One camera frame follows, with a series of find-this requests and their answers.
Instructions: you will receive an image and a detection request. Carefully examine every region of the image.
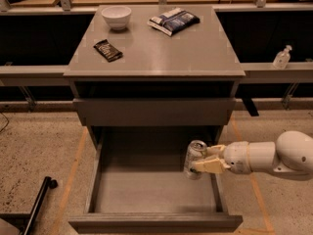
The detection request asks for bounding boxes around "dark brown snack bar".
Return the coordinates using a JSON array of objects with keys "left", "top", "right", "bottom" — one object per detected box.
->
[{"left": 94, "top": 39, "right": 123, "bottom": 63}]

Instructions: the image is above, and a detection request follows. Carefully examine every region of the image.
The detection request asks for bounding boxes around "black cable on floor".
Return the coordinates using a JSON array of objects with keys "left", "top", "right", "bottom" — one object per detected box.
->
[{"left": 0, "top": 111, "right": 11, "bottom": 134}]

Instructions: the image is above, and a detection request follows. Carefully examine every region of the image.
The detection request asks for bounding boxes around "7up soda can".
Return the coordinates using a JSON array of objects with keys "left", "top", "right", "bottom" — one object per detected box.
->
[{"left": 184, "top": 140, "right": 207, "bottom": 180}]

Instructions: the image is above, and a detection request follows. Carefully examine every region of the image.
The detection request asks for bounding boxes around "blue white chip bag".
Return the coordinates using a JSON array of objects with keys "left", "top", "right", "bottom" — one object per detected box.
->
[{"left": 148, "top": 8, "right": 201, "bottom": 36}]

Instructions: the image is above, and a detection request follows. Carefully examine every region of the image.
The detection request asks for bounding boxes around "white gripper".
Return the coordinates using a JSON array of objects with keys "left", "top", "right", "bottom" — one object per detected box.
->
[{"left": 191, "top": 141, "right": 251, "bottom": 174}]

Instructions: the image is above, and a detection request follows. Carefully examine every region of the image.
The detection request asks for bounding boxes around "grey drawer cabinet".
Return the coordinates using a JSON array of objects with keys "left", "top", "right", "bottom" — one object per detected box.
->
[{"left": 64, "top": 5, "right": 245, "bottom": 143}]

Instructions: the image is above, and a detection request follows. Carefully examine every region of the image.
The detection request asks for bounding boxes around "closed grey top drawer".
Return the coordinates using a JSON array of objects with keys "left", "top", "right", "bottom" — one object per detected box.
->
[{"left": 73, "top": 98, "right": 236, "bottom": 126}]

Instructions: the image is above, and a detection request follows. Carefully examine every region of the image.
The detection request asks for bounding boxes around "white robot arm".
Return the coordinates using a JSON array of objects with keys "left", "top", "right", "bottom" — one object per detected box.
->
[{"left": 184, "top": 131, "right": 313, "bottom": 181}]

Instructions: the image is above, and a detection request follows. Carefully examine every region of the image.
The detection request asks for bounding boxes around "clear hand sanitizer bottle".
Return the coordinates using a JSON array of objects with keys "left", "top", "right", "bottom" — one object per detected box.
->
[{"left": 273, "top": 45, "right": 292, "bottom": 70}]

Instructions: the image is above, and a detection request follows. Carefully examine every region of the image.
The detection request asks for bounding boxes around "grey metal rail shelf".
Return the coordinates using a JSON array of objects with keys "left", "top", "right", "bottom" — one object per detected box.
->
[{"left": 0, "top": 62, "right": 313, "bottom": 86}]

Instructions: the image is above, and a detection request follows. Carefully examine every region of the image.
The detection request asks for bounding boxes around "open grey middle drawer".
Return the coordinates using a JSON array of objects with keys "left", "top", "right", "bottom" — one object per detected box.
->
[{"left": 68, "top": 126, "right": 243, "bottom": 234}]

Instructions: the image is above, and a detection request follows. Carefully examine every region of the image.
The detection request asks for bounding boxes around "black chair leg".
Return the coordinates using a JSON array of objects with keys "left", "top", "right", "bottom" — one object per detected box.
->
[{"left": 19, "top": 175, "right": 59, "bottom": 235}]

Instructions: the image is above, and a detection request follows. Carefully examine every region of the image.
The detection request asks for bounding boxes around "white ceramic bowl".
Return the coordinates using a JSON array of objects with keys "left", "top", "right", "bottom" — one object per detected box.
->
[{"left": 101, "top": 5, "right": 132, "bottom": 30}]

